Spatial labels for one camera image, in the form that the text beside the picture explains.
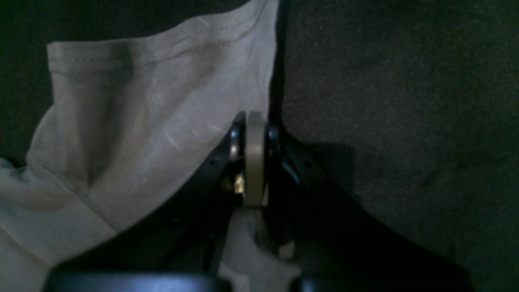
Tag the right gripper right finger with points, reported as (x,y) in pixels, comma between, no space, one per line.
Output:
(338,246)

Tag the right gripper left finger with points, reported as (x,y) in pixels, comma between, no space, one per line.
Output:
(177,248)

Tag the grey T-shirt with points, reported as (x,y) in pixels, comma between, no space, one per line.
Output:
(131,121)

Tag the black table cloth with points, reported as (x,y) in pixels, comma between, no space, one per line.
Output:
(410,104)

